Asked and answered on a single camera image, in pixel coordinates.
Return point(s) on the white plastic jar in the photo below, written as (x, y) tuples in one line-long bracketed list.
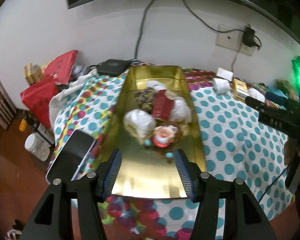
[(38, 146)]

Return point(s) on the smartphone with blue case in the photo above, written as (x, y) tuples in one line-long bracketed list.
[(71, 158)]

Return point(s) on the red cigarette box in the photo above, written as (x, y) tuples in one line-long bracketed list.
[(163, 104)]

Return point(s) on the polka dot tablecloth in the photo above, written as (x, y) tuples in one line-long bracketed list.
[(235, 144)]

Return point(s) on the white crumpled bundle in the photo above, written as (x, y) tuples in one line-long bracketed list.
[(141, 121)]

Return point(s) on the person's right hand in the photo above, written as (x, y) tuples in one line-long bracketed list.
[(291, 149)]

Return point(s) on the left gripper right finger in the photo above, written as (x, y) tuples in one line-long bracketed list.
[(189, 174)]

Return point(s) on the gold metal tray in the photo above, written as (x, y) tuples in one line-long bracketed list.
[(145, 172)]

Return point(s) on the blue cloth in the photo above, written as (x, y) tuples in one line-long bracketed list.
[(276, 96)]

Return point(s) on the clear plastic bag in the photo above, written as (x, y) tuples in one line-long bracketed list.
[(180, 112)]

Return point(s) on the white and yellow box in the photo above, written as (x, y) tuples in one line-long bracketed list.
[(224, 74)]

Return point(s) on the black power adapter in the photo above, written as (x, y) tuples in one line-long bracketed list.
[(248, 36)]

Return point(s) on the cardboard box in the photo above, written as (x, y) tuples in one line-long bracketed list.
[(33, 74)]

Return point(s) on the white cloth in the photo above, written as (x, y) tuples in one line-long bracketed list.
[(57, 103)]

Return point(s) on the white rolled sock pair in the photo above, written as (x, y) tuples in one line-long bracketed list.
[(221, 86)]

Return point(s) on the wall socket plate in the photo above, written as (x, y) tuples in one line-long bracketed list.
[(232, 40)]

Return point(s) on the red-haired doll figurine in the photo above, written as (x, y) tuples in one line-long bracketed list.
[(164, 138)]

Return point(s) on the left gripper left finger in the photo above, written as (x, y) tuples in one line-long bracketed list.
[(107, 174)]

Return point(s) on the yellow medicine box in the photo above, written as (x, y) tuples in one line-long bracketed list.
[(240, 90)]

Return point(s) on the black set-top box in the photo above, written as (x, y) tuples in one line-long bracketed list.
[(113, 67)]

